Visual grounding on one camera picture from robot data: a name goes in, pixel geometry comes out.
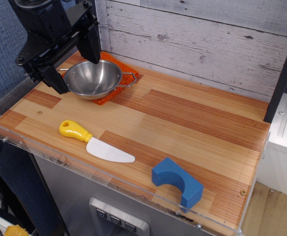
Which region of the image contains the yellow and black object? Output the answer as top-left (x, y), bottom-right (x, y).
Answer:
top-left (0, 225), bottom-right (30, 236)

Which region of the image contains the silver button control panel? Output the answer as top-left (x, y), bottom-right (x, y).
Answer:
top-left (89, 197), bottom-right (150, 236)

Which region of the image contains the black right vertical post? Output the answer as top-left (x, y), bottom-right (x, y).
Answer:
top-left (263, 58), bottom-right (287, 123)

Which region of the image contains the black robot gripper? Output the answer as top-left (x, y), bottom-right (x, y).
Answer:
top-left (15, 0), bottom-right (101, 94)

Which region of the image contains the clear acrylic front guard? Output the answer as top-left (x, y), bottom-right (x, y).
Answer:
top-left (0, 126), bottom-right (242, 236)

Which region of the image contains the blue arch shaped block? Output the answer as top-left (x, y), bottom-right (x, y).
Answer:
top-left (152, 157), bottom-right (204, 213)

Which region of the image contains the orange folded cloth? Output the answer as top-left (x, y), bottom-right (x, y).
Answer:
top-left (61, 51), bottom-right (140, 106)

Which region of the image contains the yellow handled white toy knife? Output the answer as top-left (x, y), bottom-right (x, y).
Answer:
top-left (59, 120), bottom-right (135, 163)

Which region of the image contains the stainless steel two-handled bowl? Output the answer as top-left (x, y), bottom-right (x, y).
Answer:
top-left (56, 59), bottom-right (137, 101)

